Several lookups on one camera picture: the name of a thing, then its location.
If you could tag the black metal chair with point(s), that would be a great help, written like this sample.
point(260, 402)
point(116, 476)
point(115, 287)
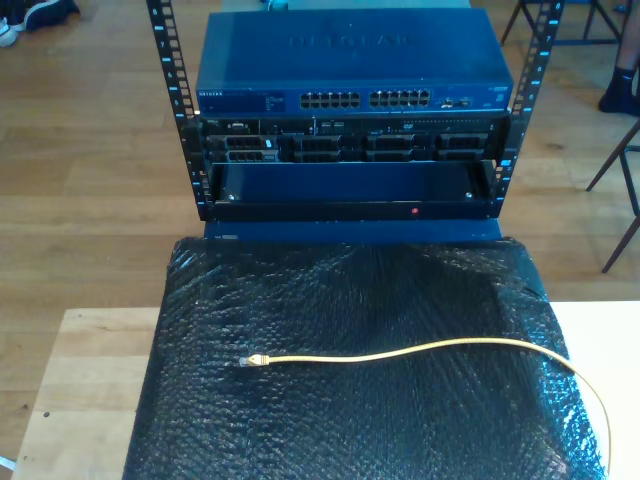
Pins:
point(613, 158)

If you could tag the dark rack base plate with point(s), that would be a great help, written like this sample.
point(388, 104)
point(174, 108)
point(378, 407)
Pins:
point(360, 232)

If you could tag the teal object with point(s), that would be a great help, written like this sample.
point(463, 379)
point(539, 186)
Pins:
point(277, 4)

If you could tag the blue network switch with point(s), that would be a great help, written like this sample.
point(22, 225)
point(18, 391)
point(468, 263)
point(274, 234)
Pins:
point(350, 60)

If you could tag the dark blue shoe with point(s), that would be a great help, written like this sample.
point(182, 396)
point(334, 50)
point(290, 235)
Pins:
point(47, 12)

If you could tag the person's leg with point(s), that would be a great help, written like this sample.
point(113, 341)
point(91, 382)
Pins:
point(620, 95)

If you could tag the black perforated rack post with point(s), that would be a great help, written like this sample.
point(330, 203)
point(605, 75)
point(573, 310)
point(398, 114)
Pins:
point(167, 60)
point(545, 50)

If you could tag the dark blue metal chair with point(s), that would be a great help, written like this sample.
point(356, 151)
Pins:
point(590, 42)

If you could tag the white shoe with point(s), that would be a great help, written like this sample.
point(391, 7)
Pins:
point(6, 32)

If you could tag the black bubble wrap mat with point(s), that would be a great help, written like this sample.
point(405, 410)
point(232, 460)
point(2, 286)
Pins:
point(350, 425)

